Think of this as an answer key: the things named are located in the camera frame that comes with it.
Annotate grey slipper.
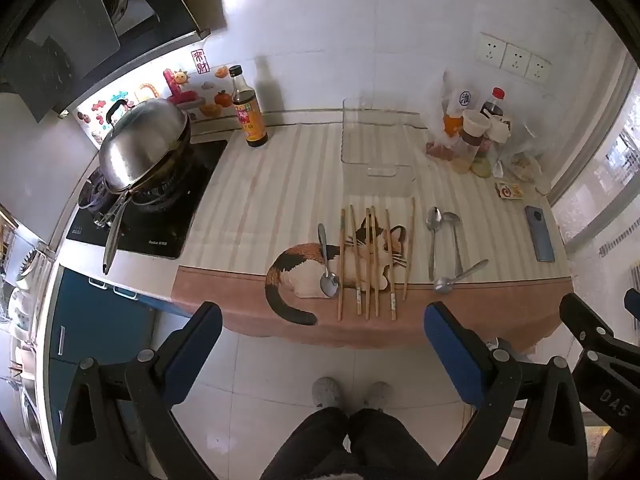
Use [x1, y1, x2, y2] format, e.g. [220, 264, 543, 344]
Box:
[312, 377, 344, 411]
[362, 381, 394, 411]

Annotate white wall socket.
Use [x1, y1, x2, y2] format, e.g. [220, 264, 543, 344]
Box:
[524, 53, 552, 84]
[501, 42, 532, 77]
[475, 32, 508, 69]

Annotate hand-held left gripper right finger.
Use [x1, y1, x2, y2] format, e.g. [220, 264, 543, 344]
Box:
[423, 301, 596, 480]

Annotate row of wooden chopsticks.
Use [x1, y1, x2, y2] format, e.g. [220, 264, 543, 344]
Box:
[338, 197, 417, 322]

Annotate dark soy sauce bottle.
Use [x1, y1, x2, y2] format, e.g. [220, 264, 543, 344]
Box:
[229, 65, 269, 149]

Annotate steel ladle spoon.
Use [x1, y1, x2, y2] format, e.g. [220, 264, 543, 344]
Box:
[442, 211, 464, 281]

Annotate cat printed striped cloth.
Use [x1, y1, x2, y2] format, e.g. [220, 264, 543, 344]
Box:
[171, 109, 573, 352]

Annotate window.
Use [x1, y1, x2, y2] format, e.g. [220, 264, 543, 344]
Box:
[550, 50, 640, 266]

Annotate steel wok with handle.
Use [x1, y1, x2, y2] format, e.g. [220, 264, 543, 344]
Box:
[92, 127, 194, 276]

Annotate clear plastic bag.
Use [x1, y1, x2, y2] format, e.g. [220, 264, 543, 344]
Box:
[425, 70, 545, 182]

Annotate metal dish rack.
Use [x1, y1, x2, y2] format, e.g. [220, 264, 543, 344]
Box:
[0, 205, 57, 376]

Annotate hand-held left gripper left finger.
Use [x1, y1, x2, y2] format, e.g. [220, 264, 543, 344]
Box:
[55, 301, 223, 480]

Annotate clear glass tray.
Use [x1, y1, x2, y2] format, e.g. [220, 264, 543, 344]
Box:
[341, 97, 417, 182]

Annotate red cap cola bottle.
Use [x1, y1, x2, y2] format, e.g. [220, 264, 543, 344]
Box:
[480, 87, 507, 122]

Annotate grey smartphone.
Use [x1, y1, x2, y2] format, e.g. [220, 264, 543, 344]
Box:
[524, 205, 556, 263]

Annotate colourful sticker wall panel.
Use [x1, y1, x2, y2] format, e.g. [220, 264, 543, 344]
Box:
[75, 47, 240, 149]

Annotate steel wok lid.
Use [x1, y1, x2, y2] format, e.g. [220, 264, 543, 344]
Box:
[98, 99, 191, 194]

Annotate black range hood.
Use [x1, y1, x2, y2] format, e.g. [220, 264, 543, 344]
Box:
[0, 0, 211, 122]

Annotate blue kitchen cabinet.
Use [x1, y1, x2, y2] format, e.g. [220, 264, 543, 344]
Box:
[42, 265, 195, 461]

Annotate white paper cup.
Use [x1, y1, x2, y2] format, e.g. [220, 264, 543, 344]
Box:
[462, 110, 491, 139]
[487, 116, 512, 144]

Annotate person's legs black trousers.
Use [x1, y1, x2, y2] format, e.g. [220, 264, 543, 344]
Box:
[260, 406, 442, 480]

